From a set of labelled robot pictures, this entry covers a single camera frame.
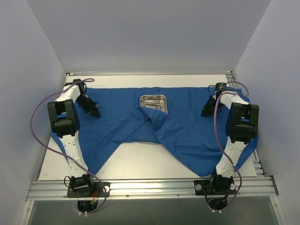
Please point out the blue surgical drape cloth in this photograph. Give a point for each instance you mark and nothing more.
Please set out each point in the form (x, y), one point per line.
(187, 135)

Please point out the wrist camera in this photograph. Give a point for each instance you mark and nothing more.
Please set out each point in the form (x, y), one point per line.
(81, 84)
(220, 87)

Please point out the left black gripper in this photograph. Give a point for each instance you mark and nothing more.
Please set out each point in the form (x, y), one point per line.
(89, 106)

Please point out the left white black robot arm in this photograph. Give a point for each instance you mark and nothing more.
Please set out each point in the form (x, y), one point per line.
(64, 121)

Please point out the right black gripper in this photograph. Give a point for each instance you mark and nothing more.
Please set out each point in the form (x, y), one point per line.
(209, 107)

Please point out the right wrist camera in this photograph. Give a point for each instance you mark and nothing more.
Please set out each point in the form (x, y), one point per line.
(220, 87)

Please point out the steel instrument tray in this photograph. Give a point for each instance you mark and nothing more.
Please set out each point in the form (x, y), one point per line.
(155, 98)

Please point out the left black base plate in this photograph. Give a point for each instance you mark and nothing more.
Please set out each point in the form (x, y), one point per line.
(96, 191)

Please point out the aluminium front rail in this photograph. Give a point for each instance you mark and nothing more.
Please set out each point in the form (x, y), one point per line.
(158, 189)

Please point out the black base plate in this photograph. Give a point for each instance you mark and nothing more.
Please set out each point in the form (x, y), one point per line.
(96, 191)
(217, 187)

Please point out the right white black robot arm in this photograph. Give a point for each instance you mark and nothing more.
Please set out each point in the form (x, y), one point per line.
(241, 127)

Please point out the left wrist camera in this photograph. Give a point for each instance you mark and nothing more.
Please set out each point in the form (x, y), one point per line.
(81, 84)

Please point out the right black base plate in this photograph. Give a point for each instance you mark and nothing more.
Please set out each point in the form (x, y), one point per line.
(217, 187)

